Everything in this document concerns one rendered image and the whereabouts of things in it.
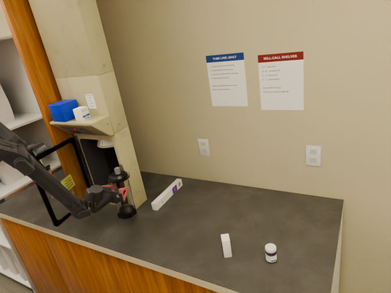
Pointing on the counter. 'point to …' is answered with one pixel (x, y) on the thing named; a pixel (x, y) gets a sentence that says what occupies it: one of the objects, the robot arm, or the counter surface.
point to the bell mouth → (105, 144)
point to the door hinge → (83, 160)
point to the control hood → (93, 123)
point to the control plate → (77, 130)
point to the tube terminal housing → (80, 87)
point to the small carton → (81, 113)
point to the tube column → (72, 37)
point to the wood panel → (34, 61)
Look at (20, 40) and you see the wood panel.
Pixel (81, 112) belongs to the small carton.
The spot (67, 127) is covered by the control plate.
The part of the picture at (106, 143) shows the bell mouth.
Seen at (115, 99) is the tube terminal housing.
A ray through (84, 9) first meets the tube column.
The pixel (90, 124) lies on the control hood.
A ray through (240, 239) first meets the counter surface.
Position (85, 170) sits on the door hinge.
